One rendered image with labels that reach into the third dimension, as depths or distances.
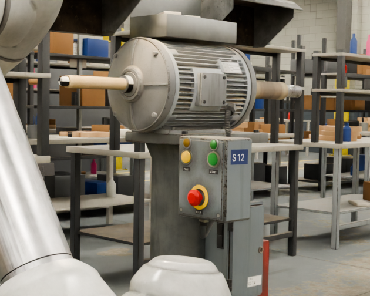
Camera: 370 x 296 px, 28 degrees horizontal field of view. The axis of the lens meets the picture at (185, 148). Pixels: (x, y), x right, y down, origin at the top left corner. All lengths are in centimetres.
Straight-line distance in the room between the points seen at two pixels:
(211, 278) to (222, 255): 99
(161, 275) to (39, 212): 19
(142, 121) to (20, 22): 78
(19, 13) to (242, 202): 79
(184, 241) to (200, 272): 105
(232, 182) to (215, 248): 34
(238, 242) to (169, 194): 25
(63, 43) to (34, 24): 639
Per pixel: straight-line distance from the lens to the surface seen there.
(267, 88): 235
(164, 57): 192
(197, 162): 178
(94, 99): 788
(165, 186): 212
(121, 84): 193
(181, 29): 201
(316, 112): 643
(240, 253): 204
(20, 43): 131
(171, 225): 211
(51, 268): 95
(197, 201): 176
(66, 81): 183
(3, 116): 106
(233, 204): 176
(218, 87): 201
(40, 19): 127
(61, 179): 767
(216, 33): 211
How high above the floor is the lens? 120
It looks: 3 degrees down
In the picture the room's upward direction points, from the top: 1 degrees clockwise
